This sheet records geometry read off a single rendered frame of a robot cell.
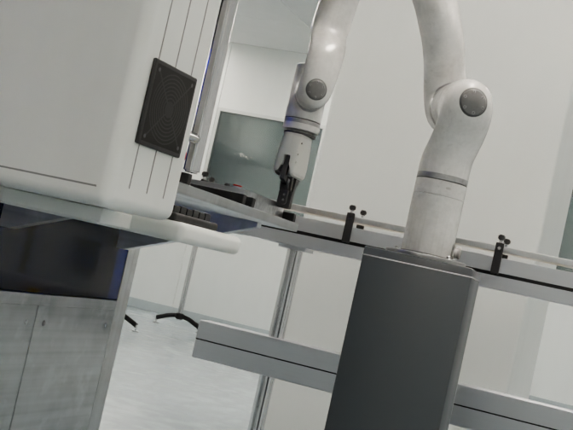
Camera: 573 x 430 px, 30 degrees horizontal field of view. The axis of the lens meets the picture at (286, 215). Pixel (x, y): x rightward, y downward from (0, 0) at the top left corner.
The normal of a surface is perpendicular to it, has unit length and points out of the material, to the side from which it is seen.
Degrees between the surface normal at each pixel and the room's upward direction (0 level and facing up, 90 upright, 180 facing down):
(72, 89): 90
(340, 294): 90
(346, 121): 90
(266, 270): 90
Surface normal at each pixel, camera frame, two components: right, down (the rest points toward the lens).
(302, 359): -0.31, -0.11
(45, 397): 0.93, 0.19
